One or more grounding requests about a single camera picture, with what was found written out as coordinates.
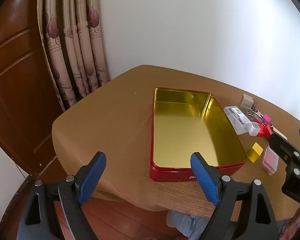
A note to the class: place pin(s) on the red square case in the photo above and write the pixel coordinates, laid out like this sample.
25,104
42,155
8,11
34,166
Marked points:
265,131

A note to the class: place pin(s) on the brown wooden door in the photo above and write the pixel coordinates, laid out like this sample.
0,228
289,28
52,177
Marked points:
15,92

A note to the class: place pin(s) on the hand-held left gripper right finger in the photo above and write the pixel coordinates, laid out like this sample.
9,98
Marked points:
205,180

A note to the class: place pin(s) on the beige flat piece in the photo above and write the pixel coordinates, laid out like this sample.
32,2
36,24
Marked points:
281,135

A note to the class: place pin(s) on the beige leaf print curtain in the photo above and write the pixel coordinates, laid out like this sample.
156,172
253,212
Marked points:
72,42

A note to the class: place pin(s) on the person's blue jeans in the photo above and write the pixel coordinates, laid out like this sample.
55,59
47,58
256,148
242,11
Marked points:
185,226

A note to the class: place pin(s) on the pink plug adapter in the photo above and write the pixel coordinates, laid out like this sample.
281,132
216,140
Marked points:
267,118

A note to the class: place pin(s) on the clear plastic case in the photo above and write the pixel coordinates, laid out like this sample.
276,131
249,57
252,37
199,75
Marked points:
236,120

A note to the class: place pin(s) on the yellow translucent card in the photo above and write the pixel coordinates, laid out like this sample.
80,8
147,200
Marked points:
255,152

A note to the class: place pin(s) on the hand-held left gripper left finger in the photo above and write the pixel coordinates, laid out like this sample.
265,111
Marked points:
92,177

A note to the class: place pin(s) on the red tin box gold inside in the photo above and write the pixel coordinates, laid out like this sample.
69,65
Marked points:
185,135

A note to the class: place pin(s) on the clear case with pink contents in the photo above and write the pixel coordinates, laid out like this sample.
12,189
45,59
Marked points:
269,161

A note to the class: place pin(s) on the black white striped small box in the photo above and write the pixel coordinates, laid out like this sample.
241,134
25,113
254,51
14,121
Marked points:
254,130

